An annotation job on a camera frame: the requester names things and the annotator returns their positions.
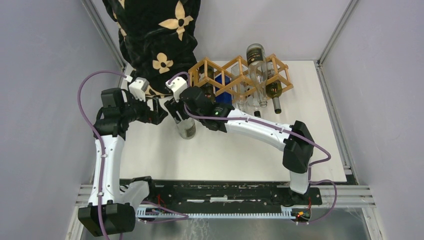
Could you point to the black floral plush blanket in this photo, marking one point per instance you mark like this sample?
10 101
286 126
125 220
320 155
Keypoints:
156 38

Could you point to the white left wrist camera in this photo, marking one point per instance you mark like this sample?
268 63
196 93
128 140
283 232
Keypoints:
138 88

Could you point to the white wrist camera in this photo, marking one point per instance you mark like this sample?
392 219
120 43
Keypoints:
138 88
177 86

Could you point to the blue square glass bottle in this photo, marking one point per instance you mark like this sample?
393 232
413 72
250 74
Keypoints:
225 97

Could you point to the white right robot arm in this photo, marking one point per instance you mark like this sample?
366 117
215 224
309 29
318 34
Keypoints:
294 141

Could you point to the white slotted cable duct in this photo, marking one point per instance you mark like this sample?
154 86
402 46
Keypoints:
151 212

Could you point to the small dark bottle neck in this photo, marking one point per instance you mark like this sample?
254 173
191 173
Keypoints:
257 113

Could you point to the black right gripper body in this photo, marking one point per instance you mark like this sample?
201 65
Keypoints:
173 106

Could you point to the green wine bottle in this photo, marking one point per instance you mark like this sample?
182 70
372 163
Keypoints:
207 88
274 89

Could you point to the clear bottle with dark label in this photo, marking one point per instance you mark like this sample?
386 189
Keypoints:
186 128

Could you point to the clear empty glass bottle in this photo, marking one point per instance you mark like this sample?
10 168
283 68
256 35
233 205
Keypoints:
240 101

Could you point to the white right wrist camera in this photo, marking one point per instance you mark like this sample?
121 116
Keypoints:
177 86

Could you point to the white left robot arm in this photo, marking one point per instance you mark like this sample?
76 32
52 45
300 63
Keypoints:
111 210

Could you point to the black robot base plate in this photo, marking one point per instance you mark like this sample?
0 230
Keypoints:
213 197

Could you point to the wooden lattice wine rack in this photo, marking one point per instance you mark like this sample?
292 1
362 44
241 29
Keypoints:
281 74

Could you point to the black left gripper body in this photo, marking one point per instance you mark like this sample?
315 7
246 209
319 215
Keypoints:
141 112

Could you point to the clear bottle with black label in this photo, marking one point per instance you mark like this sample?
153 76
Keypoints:
258 71

